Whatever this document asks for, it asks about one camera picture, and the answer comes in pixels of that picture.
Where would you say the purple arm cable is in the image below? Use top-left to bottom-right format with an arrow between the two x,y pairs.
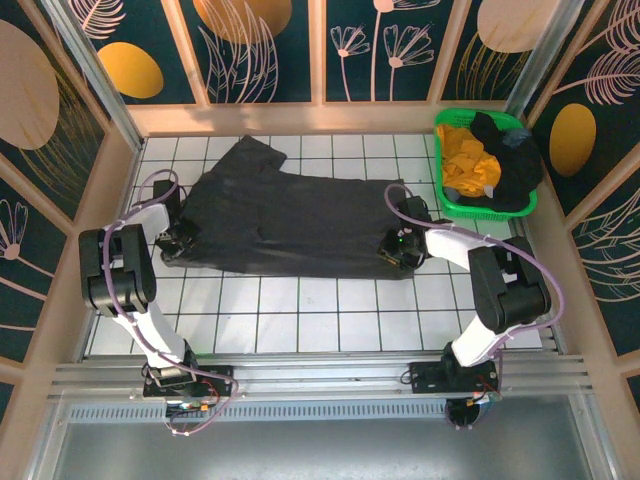
383,183 -> 567,432
102,168 -> 240,437

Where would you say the green plastic basket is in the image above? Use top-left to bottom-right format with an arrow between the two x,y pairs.
432,107 -> 540,219

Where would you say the dark grey t-shirt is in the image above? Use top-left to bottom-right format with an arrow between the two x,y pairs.
160,134 -> 416,282

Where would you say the long aluminium base rail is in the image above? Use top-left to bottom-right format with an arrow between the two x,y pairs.
47,352 -> 596,401

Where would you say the grey sheet metal tray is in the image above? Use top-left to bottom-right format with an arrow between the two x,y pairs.
24,394 -> 621,480

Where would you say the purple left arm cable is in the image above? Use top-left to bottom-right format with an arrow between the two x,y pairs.
102,168 -> 240,437

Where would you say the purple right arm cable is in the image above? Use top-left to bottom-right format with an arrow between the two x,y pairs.
383,183 -> 567,432

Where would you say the grey slotted cable duct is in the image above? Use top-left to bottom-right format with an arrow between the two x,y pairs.
64,402 -> 586,424

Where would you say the aluminium side rail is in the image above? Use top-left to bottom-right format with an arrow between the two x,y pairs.
509,217 -> 584,356

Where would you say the black t-shirt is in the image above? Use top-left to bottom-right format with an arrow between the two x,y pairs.
452,112 -> 545,211

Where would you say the aluminium frame post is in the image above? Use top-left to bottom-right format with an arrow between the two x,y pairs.
504,0 -> 586,119
42,0 -> 146,151

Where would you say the yellow t-shirt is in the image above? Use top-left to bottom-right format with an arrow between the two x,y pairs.
435,123 -> 502,199

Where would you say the blue-grey t-shirt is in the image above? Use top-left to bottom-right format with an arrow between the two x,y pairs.
502,127 -> 534,150

